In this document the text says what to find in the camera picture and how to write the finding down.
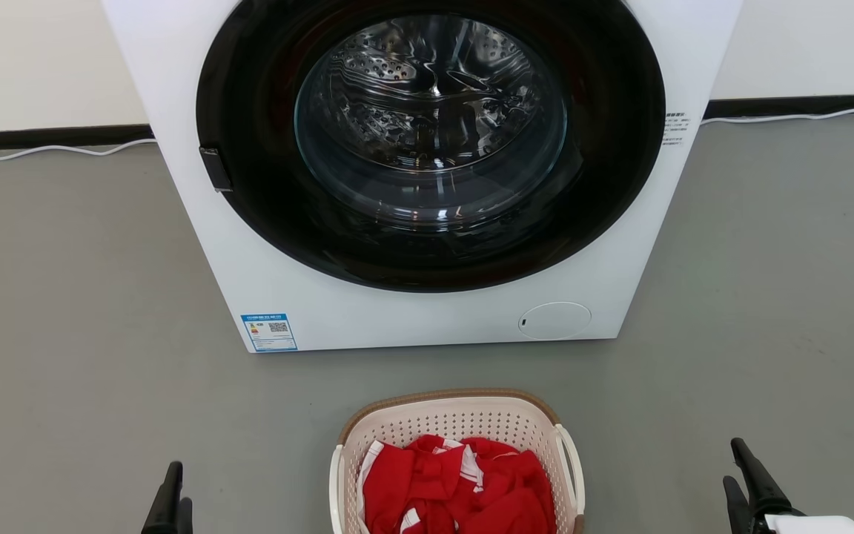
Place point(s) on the steel washing machine drum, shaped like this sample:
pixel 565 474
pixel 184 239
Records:
pixel 427 96

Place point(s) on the blue energy label sticker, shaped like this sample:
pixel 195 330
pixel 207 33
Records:
pixel 269 332

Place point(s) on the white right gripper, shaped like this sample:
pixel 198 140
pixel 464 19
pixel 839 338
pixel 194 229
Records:
pixel 816 525

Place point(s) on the white front-load washing machine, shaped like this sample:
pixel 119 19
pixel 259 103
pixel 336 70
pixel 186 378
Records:
pixel 264 297

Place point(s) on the black round washing machine door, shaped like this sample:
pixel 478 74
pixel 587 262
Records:
pixel 249 111

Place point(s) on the red and white garment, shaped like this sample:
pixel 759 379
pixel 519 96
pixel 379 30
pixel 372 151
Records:
pixel 427 482

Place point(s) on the beige perforated plastic laundry basket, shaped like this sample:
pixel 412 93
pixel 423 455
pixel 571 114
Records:
pixel 457 419

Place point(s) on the small printed text sticker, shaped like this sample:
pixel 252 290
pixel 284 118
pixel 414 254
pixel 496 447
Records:
pixel 675 128

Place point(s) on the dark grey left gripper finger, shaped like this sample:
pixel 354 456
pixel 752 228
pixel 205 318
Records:
pixel 185 519
pixel 164 512

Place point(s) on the round white filter cover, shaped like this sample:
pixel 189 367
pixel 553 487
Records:
pixel 554 321

